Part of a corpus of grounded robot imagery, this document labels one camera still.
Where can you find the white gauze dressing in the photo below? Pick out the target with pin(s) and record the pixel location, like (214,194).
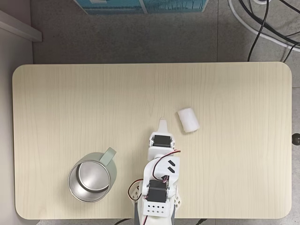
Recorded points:
(188,120)

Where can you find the pale green steel mug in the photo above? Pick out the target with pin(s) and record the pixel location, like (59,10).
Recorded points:
(91,178)

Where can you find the blue printed box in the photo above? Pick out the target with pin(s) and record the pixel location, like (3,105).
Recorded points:
(140,5)

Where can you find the black round knob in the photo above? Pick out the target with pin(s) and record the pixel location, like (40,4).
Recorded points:
(296,139)

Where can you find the white shelf board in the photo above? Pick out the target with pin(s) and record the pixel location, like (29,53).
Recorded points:
(21,28)

